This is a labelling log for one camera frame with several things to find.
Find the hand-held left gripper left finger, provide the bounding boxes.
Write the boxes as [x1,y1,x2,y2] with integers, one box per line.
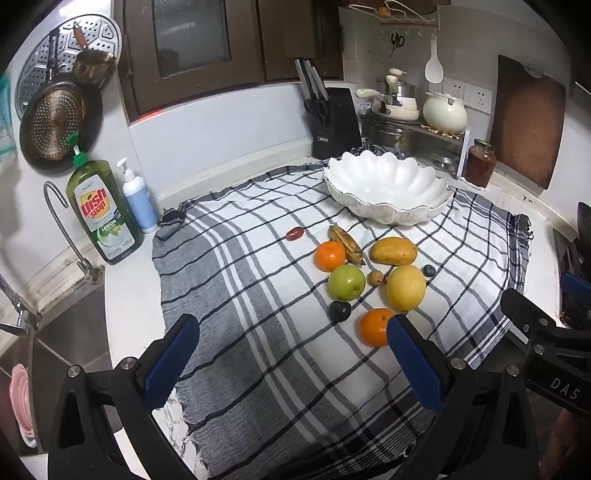
[48,314,200,480]

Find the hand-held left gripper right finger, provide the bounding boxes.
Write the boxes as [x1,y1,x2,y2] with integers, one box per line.
[387,315,555,480]

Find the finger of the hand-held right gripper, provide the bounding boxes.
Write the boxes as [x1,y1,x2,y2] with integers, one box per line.
[560,271,591,305]
[500,288,561,345]

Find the orange mandarin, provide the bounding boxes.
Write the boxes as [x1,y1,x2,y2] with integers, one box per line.
[359,308,397,348]
[315,240,346,272]

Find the yellow lemon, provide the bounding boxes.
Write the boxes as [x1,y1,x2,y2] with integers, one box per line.
[386,264,427,311]

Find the green apple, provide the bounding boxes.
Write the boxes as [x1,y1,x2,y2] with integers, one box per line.
[328,264,366,302]

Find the yellow mango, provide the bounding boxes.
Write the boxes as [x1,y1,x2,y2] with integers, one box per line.
[370,237,418,265]

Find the white scalloped bowl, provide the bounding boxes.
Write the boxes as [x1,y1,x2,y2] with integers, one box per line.
[322,150,454,227]

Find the grey white checked cloth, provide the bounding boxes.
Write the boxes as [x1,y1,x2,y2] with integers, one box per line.
[152,147,534,480]

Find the steel sink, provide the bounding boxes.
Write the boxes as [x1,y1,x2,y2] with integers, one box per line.
[0,286,112,455]

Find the spotted yellow banana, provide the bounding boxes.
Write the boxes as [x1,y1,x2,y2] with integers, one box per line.
[328,224,367,267]

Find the white blue pump bottle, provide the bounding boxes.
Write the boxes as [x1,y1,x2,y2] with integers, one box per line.
[116,158,160,234]

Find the glass jar of red sauce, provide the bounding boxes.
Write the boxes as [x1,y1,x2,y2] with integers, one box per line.
[464,138,498,188]

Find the pink sink basket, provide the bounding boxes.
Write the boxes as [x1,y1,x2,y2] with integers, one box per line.
[9,364,38,449]

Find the thin gooseneck tap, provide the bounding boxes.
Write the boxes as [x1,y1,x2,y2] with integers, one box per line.
[44,181,106,283]

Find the steel sink faucet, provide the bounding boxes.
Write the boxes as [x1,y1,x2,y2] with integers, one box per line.
[0,272,43,334]

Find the green dish soap bottle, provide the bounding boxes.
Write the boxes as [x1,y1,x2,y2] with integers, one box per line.
[66,133,145,265]

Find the brown wooden cutting board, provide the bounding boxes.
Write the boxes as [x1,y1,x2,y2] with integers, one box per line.
[489,54,567,191]

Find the cream lidded pot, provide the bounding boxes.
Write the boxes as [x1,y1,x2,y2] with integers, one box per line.
[422,91,468,136]

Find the large steel pot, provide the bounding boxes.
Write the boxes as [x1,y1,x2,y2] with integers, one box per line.
[362,116,417,154]

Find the steel pot with lid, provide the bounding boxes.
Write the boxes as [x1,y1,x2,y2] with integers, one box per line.
[376,68,417,108]

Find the black knife block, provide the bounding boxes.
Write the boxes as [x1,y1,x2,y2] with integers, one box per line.
[312,87,362,159]

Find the black frying pan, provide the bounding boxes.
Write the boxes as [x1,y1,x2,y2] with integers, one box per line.
[19,28,103,175]

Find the white rice spoon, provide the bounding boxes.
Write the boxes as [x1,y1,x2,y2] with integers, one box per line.
[425,34,445,85]

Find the black kitchen scissors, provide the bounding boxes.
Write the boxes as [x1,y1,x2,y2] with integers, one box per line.
[303,98,331,127]

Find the brown glass cabinet door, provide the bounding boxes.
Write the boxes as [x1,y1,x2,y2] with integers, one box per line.
[113,0,267,124]
[256,0,345,85]

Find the round steel steamer tray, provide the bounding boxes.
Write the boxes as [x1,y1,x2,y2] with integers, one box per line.
[15,14,123,121]

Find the white wall socket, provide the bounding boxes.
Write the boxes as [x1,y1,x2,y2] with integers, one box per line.
[469,85,493,112]
[442,78,468,101]

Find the cream saucepan with handle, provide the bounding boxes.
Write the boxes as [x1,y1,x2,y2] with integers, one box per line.
[355,88,421,122]

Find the steel handled knife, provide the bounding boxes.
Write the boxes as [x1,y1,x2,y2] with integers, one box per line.
[311,65,329,101]
[294,58,311,101]
[302,60,320,101]

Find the brass pot with wooden handle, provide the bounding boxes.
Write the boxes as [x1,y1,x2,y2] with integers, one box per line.
[71,23,117,92]

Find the white wall hook rack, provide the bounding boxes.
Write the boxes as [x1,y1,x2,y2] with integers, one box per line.
[348,0,440,38]

